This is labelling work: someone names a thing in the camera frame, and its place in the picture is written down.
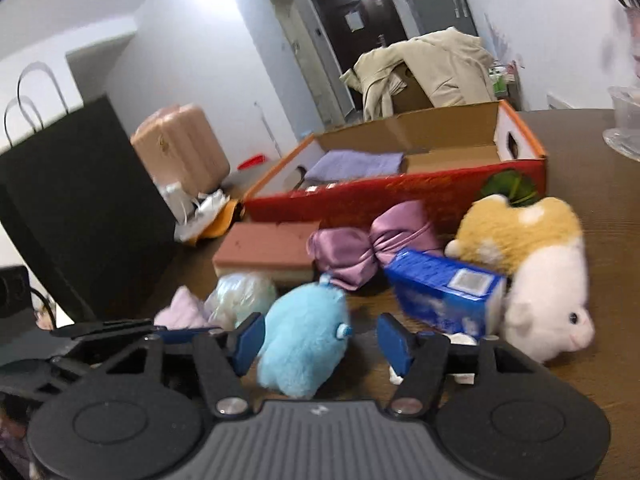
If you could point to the beige coat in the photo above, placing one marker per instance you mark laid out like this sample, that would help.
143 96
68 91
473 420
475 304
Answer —
450 70

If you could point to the dark entrance door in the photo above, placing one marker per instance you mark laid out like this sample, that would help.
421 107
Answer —
330 35

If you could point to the red floor item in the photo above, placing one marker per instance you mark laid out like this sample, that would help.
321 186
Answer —
251 161

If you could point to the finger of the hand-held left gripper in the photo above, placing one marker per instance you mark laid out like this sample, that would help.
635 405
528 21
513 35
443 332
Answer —
100 329

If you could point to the purple folded towel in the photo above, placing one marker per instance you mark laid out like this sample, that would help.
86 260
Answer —
355 166

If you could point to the grey refrigerator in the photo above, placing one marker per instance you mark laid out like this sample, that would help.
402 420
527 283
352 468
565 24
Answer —
442 7

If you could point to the brown cardboard box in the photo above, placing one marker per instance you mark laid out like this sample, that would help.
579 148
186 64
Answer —
411 95

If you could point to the black paper bag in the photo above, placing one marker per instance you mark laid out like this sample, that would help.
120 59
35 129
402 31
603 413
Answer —
85 200

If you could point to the green bottles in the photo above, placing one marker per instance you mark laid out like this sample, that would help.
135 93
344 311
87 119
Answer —
502 82

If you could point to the white crumpled bag pile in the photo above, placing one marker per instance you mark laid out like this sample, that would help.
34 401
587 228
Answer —
192 215

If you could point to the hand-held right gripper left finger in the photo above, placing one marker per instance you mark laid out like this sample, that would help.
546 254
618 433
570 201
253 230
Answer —
250 338

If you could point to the brown pink sponge block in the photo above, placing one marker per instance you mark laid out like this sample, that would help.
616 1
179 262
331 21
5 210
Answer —
265 255

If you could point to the crumpled clear plastic bag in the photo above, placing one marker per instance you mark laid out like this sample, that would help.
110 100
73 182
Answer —
240 297

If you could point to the red cardboard box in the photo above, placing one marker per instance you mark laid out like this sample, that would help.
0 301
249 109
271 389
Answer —
360 200

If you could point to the yellow white hamster plush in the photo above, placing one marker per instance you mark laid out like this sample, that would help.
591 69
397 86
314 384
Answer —
545 285

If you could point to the light blue plush toy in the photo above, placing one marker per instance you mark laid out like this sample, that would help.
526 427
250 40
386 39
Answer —
300 340

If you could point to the small white object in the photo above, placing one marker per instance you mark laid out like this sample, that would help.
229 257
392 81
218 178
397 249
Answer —
462 339

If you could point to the clear plastic cup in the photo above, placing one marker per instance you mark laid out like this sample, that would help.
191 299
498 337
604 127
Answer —
625 125

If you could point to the light purple soft cloth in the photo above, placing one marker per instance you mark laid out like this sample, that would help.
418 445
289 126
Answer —
182 310

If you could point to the orange cloth item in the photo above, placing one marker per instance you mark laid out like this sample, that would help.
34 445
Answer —
225 217

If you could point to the purple satin bow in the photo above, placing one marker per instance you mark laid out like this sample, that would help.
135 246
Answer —
350 255

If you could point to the white paper notice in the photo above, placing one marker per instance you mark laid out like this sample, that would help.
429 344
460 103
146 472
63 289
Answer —
354 20

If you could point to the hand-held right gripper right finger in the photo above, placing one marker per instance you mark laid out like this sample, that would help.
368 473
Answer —
392 343

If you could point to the blue white carton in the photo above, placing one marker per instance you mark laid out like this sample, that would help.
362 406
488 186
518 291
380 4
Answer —
440 300

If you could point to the white interior door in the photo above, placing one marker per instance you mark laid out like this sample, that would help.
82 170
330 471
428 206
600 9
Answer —
305 70

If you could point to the pink suitcase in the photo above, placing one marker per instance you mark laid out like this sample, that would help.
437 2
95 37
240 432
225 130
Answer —
185 150

